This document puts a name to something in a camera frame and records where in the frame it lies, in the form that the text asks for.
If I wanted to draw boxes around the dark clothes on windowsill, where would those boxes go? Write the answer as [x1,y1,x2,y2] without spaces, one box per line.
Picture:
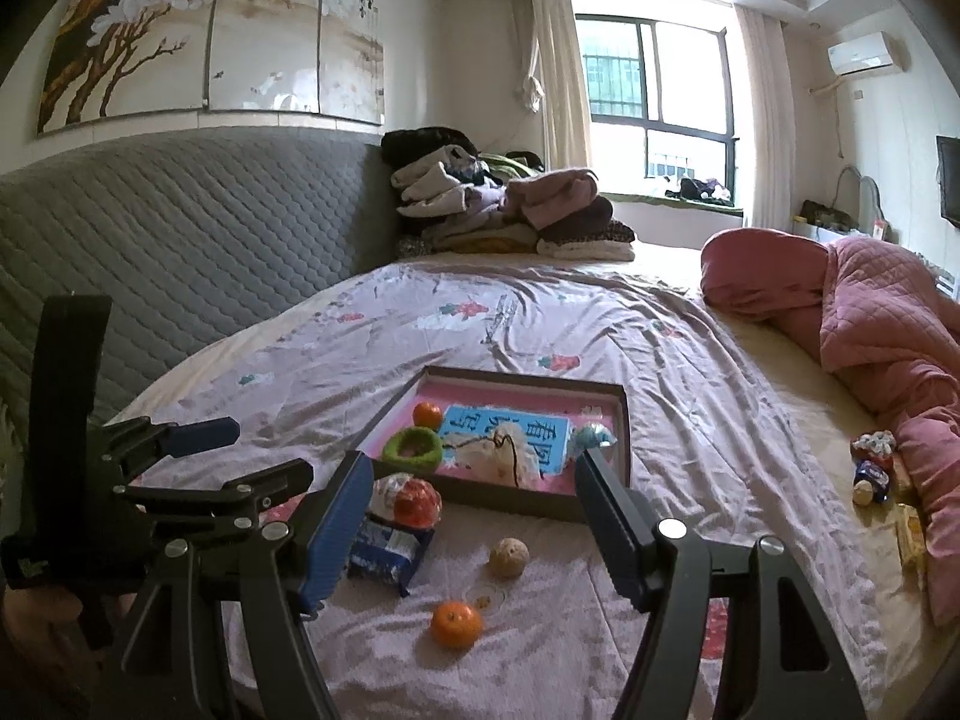
[664,176,734,203]

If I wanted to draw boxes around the small blue doll toy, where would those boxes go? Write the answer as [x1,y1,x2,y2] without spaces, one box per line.
[853,459,893,507]

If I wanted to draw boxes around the red and white snack bag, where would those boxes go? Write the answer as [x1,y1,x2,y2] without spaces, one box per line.
[371,471,443,530]

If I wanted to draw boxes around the pink and blue book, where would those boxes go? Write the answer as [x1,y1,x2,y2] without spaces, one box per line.
[375,379,623,496]

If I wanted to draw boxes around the grey quilted headboard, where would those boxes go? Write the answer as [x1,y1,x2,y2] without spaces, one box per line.
[0,124,406,466]

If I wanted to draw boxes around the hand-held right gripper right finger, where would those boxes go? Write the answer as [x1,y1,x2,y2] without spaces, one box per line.
[574,448,856,720]

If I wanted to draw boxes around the window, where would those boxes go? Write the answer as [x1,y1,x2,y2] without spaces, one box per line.
[574,13,740,207]

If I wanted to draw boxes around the cream curtain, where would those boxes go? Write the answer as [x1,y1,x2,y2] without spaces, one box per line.
[510,0,593,177]
[731,4,796,230]

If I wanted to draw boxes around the strawberry print bed sheet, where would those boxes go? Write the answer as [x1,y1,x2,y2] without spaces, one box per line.
[105,262,893,720]

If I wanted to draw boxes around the blossom tree wall painting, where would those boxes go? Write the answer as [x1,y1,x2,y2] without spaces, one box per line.
[36,0,387,137]

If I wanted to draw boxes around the small red white plush toy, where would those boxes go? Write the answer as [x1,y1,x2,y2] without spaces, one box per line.
[851,430,897,462]

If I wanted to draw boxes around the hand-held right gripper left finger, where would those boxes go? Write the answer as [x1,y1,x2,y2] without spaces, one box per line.
[97,450,376,720]

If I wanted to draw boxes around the wall television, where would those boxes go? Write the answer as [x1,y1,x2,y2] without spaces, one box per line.
[935,135,960,227]

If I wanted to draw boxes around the white scrunchie with black trim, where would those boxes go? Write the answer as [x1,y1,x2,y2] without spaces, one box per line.
[469,420,548,487]

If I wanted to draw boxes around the shallow grey cardboard box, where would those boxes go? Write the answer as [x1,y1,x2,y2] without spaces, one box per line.
[358,365,633,524]

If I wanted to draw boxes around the white air conditioner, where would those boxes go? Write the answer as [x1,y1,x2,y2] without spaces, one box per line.
[827,31,905,77]

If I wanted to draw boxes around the white curtain tassel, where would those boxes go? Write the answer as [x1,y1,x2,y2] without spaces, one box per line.
[517,37,547,110]

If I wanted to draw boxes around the white oval mirror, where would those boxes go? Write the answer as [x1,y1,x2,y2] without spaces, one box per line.
[832,165,886,230]

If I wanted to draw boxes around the green fuzzy ring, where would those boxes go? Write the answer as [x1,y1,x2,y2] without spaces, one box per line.
[381,426,443,475]

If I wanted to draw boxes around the pink quilt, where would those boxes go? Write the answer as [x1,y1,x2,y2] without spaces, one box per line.
[701,229,960,627]

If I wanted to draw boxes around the pile of folded clothes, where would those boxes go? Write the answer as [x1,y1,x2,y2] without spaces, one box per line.
[381,127,638,263]

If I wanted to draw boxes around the blue snack packet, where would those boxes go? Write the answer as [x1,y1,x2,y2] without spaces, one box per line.
[346,516,436,597]

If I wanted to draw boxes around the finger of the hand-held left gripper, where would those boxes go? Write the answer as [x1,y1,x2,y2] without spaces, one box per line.
[112,459,316,533]
[94,416,242,481]

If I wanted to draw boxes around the yellow packet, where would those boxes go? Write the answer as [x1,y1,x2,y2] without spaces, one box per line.
[895,502,931,571]

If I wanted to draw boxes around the dark bag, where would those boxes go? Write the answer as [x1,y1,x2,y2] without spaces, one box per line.
[801,200,856,230]

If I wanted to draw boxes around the walnut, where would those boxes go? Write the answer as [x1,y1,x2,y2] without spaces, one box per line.
[489,537,530,580]

